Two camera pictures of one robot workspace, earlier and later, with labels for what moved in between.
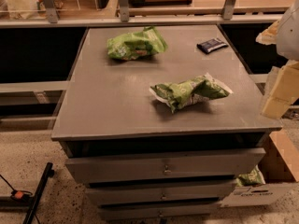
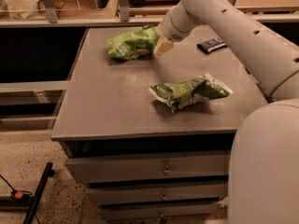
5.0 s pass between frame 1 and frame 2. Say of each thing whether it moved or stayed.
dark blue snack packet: stayed
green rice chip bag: stayed
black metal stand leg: stayed
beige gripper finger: moved
